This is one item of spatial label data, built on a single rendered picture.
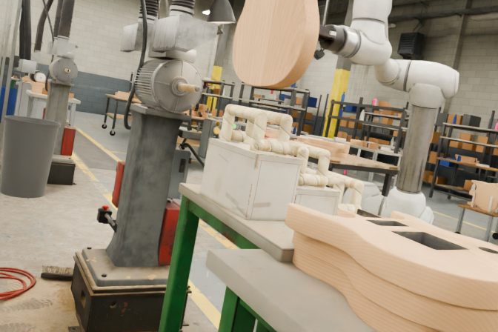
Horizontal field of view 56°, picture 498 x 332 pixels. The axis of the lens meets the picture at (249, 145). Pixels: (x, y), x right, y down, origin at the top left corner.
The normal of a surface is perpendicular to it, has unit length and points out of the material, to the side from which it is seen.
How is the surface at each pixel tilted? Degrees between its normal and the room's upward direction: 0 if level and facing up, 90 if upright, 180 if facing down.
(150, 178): 90
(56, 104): 90
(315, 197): 90
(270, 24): 91
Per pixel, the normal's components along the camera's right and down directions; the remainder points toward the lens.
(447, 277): -0.29, 0.03
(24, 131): 0.16, 0.17
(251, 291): -0.85, -0.11
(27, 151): 0.37, 0.20
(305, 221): -0.68, -0.07
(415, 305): -0.51, -0.03
